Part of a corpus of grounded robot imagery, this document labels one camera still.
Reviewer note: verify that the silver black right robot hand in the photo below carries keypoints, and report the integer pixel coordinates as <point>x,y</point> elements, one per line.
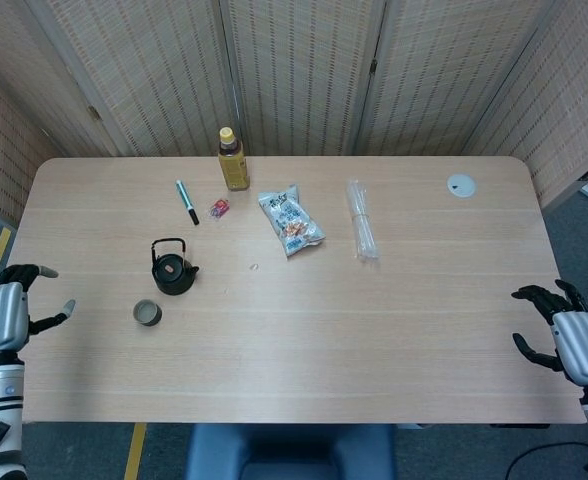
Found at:
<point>586,350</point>

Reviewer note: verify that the black teapot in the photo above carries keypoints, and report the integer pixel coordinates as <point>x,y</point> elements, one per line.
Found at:
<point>171,275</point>

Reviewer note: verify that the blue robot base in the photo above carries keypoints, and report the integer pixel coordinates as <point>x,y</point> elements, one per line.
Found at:
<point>289,450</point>

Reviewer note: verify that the small green-grey cup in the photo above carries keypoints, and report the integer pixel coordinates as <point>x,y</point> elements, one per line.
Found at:
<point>147,313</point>

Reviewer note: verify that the yellow floor tape strip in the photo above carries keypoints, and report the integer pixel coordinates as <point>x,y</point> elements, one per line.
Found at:
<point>3,242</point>
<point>135,450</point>

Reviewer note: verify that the green black marker pen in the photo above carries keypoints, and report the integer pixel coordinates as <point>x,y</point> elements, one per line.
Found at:
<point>186,200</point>

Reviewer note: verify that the red wrapped candy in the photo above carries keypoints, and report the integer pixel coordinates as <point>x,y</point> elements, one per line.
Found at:
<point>219,207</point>

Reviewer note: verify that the clear straw bundle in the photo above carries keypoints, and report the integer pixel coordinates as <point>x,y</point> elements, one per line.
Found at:
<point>361,220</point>

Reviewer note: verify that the yellow tea bottle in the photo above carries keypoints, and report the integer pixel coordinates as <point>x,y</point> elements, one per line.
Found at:
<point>234,167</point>

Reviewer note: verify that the white blue snack bag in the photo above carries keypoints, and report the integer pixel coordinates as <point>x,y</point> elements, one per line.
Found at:
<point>289,220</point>

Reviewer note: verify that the bamboo folding screen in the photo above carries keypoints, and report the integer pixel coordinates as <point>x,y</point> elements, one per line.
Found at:
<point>299,75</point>

